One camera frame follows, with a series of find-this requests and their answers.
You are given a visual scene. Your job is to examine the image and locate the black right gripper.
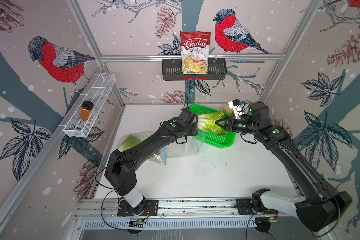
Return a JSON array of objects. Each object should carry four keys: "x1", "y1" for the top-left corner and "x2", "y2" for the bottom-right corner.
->
[{"x1": 214, "y1": 116, "x2": 259, "y2": 136}]

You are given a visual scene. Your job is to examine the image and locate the clear zipper bag blue zip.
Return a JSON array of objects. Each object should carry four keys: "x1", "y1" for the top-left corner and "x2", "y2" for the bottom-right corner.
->
[{"x1": 116, "y1": 131, "x2": 169, "y2": 166}]

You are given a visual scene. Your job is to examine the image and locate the chinese cabbage front dark leaves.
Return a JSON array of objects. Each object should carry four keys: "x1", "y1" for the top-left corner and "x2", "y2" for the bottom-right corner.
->
[{"x1": 118, "y1": 135, "x2": 141, "y2": 152}]

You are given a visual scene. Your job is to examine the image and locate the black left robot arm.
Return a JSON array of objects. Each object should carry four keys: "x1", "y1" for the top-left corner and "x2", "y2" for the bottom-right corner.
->
[{"x1": 104, "y1": 109, "x2": 199, "y2": 212}]

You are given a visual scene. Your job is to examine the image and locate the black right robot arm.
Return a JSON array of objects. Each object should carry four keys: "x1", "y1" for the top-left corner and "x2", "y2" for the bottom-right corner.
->
[{"x1": 216, "y1": 117, "x2": 352, "y2": 232}]

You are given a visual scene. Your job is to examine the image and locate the red cassava chips bag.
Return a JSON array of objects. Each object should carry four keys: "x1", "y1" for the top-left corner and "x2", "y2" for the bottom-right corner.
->
[{"x1": 180, "y1": 32, "x2": 211, "y2": 75}]

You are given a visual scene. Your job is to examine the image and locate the white steamed bun left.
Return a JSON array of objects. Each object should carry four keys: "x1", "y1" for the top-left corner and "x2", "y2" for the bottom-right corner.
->
[{"x1": 223, "y1": 105, "x2": 234, "y2": 115}]

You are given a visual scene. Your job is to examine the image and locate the green plastic basket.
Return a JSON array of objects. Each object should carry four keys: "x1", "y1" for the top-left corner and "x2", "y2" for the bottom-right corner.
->
[{"x1": 189, "y1": 105, "x2": 236, "y2": 149}]

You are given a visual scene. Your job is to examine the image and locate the orange spice jar black lid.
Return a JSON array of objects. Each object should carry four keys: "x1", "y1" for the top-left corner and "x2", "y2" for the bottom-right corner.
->
[{"x1": 79, "y1": 101, "x2": 94, "y2": 121}]

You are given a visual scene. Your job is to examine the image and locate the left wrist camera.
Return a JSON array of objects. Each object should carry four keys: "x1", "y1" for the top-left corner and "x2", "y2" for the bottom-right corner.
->
[{"x1": 179, "y1": 108, "x2": 199, "y2": 124}]

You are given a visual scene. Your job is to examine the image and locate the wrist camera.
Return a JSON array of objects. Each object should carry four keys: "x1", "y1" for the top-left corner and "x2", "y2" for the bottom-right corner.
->
[
  {"x1": 179, "y1": 108, "x2": 199, "y2": 124},
  {"x1": 248, "y1": 102, "x2": 271, "y2": 126}
]

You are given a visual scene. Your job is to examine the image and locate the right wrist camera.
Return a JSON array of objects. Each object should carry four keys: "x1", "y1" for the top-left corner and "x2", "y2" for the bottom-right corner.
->
[{"x1": 248, "y1": 102, "x2": 271, "y2": 126}]

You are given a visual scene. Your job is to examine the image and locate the black wall basket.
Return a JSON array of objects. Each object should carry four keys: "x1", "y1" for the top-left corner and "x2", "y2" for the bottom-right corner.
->
[{"x1": 162, "y1": 59, "x2": 227, "y2": 81}]

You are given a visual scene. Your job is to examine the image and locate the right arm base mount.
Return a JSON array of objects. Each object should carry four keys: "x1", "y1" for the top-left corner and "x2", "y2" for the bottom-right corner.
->
[{"x1": 234, "y1": 188, "x2": 278, "y2": 217}]

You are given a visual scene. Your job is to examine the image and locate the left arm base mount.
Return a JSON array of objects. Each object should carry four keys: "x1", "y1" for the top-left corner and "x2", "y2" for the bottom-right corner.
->
[{"x1": 117, "y1": 198, "x2": 159, "y2": 217}]

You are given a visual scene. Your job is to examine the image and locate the white wire shelf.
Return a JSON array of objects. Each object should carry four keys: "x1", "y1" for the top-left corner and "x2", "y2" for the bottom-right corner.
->
[{"x1": 63, "y1": 74, "x2": 116, "y2": 138}]

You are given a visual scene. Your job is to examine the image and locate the aluminium rail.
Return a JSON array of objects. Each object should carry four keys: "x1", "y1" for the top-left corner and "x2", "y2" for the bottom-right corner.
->
[{"x1": 74, "y1": 195, "x2": 320, "y2": 217}]

